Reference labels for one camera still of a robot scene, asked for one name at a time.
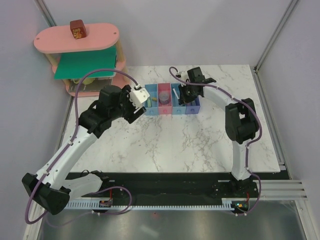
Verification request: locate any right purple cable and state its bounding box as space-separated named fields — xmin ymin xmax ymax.
xmin=169 ymin=66 xmax=263 ymax=217

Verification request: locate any clear blue round box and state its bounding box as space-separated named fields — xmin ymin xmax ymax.
xmin=158 ymin=91 xmax=171 ymax=105

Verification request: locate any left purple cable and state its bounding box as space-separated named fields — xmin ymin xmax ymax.
xmin=24 ymin=68 xmax=141 ymax=228

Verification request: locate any sky blue drawer bin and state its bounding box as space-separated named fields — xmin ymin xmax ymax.
xmin=171 ymin=83 xmax=186 ymax=115

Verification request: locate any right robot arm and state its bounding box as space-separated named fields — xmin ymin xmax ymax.
xmin=171 ymin=67 xmax=261 ymax=197

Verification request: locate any purple cable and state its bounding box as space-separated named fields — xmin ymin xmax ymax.
xmin=169 ymin=66 xmax=263 ymax=217
xmin=24 ymin=68 xmax=141 ymax=228

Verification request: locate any aluminium post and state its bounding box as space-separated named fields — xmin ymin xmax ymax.
xmin=253 ymin=0 xmax=300 ymax=73
xmin=34 ymin=0 xmax=57 ymax=27

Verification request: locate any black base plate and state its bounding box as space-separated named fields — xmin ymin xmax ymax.
xmin=100 ymin=172 xmax=259 ymax=199

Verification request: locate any yellow mug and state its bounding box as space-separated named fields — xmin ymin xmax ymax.
xmin=72 ymin=77 xmax=95 ymax=85

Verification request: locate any black book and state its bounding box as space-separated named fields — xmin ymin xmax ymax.
xmin=68 ymin=77 xmax=112 ymax=93

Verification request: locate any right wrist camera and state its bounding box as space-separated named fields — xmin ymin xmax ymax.
xmin=175 ymin=71 xmax=188 ymax=79

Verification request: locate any right aluminium post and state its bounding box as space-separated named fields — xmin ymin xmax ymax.
xmin=253 ymin=0 xmax=300 ymax=73

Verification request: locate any brown cube toy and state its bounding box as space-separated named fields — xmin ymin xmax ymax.
xmin=69 ymin=19 xmax=87 ymax=40

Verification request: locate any aluminium frame rail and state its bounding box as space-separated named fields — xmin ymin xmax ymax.
xmin=34 ymin=178 xmax=309 ymax=201

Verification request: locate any white cable duct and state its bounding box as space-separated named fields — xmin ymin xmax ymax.
xmin=65 ymin=197 xmax=248 ymax=211

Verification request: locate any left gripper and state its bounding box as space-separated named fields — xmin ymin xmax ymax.
xmin=110 ymin=85 xmax=147 ymax=124

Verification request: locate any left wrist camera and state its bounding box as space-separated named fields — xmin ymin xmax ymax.
xmin=129 ymin=84 xmax=150 ymax=109

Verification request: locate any pink drawer bin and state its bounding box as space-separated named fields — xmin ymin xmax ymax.
xmin=157 ymin=83 xmax=173 ymax=115

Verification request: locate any light blue drawer bin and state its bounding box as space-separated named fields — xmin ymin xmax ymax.
xmin=144 ymin=84 xmax=159 ymax=116

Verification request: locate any left aluminium post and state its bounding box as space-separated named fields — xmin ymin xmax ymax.
xmin=34 ymin=0 xmax=57 ymax=27

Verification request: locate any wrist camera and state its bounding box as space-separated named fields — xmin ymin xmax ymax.
xmin=175 ymin=71 xmax=188 ymax=79
xmin=129 ymin=84 xmax=150 ymax=109

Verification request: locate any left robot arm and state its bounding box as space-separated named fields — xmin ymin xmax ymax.
xmin=21 ymin=85 xmax=150 ymax=215

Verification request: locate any pink wooden shelf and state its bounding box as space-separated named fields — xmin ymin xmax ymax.
xmin=33 ymin=22 xmax=129 ymax=97

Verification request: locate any green folder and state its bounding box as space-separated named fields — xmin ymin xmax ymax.
xmin=54 ymin=45 xmax=117 ymax=80

